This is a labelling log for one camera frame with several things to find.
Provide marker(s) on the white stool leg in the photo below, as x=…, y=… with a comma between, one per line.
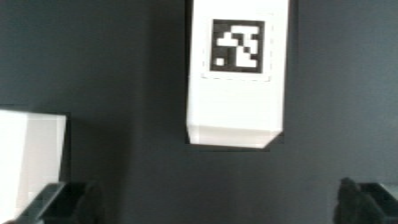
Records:
x=237, y=72

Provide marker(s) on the white left fence bar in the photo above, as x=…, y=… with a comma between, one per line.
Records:
x=33, y=133

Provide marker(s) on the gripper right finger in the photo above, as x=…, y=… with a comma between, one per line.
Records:
x=367, y=203

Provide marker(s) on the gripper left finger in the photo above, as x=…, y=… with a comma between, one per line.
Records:
x=68, y=204

